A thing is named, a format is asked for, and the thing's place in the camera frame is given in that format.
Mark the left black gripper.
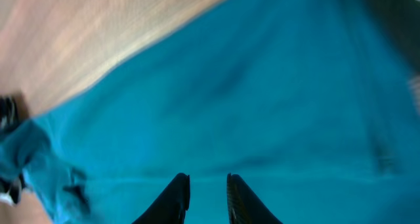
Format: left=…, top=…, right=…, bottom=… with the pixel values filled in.
left=1, top=96, right=24, bottom=204

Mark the blue polo shirt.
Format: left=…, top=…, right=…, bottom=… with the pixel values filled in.
left=1, top=0, right=419, bottom=223

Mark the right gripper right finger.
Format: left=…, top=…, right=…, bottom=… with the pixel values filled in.
left=226, top=173, right=283, bottom=224

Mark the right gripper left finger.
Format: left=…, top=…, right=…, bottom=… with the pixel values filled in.
left=133, top=173, right=190, bottom=224

